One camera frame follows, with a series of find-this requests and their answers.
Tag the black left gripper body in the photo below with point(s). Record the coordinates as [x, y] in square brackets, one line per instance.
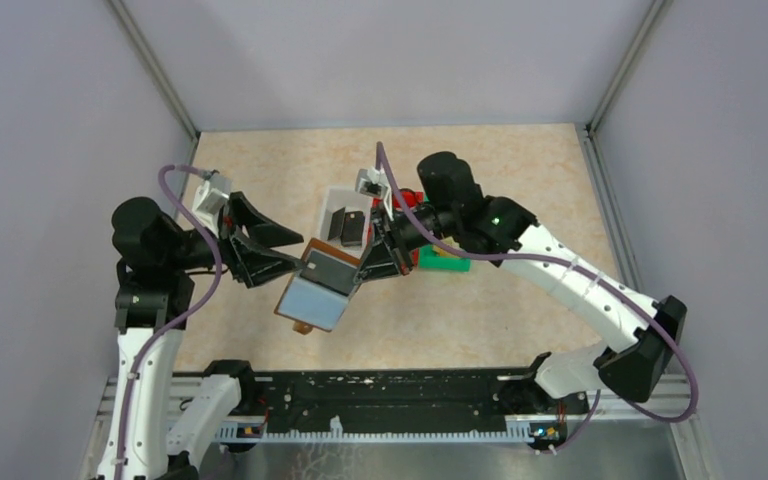
[230, 242]

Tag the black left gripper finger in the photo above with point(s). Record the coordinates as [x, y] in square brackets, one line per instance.
[257, 226]
[254, 265]

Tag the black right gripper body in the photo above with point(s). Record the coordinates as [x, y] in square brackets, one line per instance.
[388, 235]

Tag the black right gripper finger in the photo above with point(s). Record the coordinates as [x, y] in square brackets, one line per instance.
[376, 251]
[369, 273]

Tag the brown leather card holder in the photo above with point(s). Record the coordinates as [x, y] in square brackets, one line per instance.
[309, 306]

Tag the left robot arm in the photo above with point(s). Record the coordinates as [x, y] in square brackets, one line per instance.
[158, 259]

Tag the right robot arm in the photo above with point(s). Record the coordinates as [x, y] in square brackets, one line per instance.
[637, 333]

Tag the red plastic bin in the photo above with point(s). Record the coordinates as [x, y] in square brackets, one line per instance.
[410, 198]

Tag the green plastic bin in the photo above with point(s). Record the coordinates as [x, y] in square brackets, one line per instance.
[432, 258]

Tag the translucent white plastic bin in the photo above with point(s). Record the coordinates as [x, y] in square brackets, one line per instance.
[335, 198]

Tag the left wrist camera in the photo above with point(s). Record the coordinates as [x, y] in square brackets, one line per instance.
[209, 199]

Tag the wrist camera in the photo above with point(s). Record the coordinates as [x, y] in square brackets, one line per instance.
[373, 183]
[209, 199]

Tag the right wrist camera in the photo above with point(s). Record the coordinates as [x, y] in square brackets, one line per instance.
[373, 183]

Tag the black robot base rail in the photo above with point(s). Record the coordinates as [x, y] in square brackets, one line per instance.
[399, 406]

